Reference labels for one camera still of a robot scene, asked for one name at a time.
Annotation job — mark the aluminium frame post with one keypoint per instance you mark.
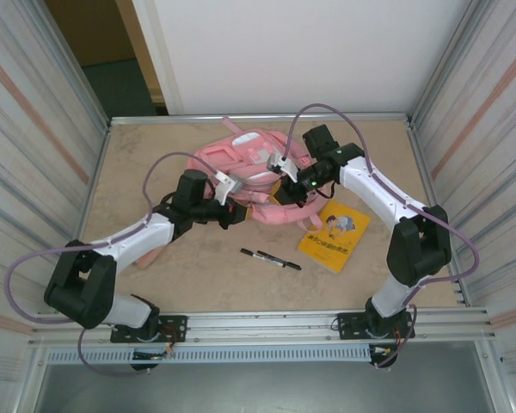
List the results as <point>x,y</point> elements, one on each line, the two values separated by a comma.
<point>75,73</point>
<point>447,56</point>

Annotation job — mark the brown wooden door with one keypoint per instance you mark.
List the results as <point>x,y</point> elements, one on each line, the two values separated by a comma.
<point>90,34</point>

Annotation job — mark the all black marker pen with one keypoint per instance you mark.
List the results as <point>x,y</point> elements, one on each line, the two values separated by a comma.
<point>290,265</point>

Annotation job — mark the aluminium table back rail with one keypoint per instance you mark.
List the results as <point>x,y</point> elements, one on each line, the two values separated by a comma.
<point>176,118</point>

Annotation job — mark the white barrel marker pen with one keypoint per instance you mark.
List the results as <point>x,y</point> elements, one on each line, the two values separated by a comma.
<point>246,250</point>

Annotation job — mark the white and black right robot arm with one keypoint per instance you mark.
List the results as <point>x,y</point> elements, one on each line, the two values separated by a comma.
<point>370,193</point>

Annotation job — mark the aluminium front mounting rail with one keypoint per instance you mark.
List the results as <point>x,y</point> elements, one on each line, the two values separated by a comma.
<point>262,320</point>

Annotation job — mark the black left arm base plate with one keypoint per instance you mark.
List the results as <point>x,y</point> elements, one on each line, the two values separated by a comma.
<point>176,322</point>

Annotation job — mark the yellow paperback book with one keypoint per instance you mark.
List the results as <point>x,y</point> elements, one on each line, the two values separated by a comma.
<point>335,236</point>

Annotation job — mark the grey metal sheet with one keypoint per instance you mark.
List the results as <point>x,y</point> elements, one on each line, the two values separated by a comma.
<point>262,387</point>

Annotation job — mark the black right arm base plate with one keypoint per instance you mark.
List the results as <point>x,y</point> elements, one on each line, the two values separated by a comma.
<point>348,327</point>

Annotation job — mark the pink student backpack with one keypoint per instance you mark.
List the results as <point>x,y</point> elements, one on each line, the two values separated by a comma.
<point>249,155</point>

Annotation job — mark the aluminium table side rail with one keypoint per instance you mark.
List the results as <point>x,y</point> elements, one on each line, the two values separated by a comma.
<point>101,150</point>
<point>417,150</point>

